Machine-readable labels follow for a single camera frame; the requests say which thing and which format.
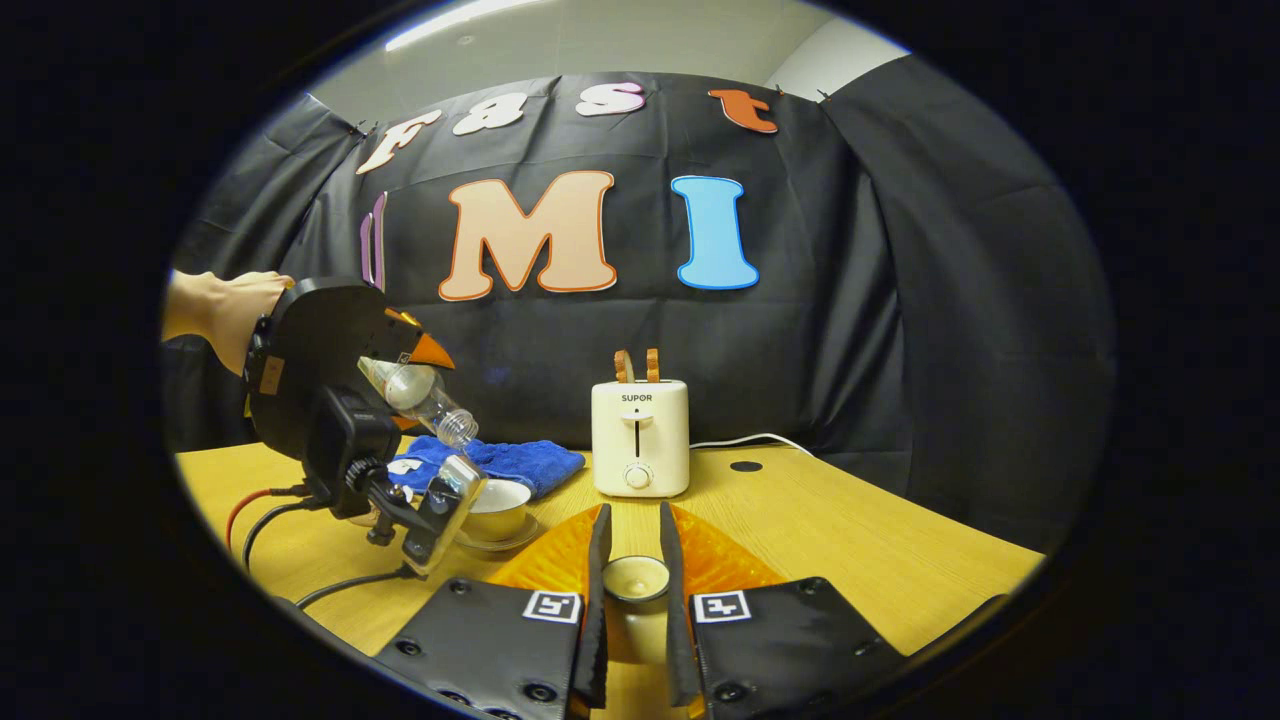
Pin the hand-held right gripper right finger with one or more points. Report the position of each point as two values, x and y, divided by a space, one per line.
676 630

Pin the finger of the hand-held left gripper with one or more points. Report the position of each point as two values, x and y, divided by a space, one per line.
405 423
430 355

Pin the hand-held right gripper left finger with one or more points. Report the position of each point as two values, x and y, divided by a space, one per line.
598 620

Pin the clear plastic water bottle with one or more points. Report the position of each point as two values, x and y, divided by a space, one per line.
420 395

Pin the cream teacup lid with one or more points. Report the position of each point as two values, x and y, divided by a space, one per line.
637 615

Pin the cream ceramic teacup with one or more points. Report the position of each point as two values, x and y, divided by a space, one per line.
500 510

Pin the cream ceramic saucer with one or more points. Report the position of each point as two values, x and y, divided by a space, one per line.
515 542

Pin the blue towel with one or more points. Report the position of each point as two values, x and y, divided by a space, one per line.
525 462

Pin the cream toaster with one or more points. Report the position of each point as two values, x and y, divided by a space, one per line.
640 440

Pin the black backdrop cloth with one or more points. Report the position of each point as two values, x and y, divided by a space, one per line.
900 300

